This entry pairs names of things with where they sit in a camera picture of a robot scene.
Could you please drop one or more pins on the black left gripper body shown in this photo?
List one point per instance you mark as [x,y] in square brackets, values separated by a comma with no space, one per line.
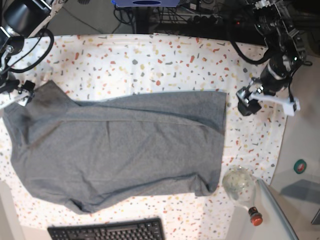
[276,75]

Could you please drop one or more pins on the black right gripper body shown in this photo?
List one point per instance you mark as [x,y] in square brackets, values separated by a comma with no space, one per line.
[9,83]

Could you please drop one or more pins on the grey t-shirt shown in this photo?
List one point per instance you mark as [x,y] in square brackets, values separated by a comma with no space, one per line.
[88,156]

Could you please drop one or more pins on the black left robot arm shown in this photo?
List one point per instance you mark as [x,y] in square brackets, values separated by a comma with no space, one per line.
[285,54]

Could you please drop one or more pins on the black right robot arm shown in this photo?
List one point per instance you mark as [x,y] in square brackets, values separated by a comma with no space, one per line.
[23,19]

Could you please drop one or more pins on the terrazzo patterned tablecloth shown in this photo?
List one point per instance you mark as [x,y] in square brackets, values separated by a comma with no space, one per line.
[100,67]

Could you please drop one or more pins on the green tape roll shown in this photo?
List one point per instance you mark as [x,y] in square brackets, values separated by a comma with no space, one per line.
[300,166]

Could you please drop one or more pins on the clear bottle with orange cap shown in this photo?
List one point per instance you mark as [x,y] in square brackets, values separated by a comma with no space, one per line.
[240,187]

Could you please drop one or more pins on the blue box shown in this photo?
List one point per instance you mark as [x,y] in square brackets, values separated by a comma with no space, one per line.
[146,3]

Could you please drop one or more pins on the black computer keyboard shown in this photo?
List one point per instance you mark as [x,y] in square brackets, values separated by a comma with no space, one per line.
[146,229]

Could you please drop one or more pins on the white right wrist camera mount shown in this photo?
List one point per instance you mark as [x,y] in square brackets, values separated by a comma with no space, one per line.
[10,99]

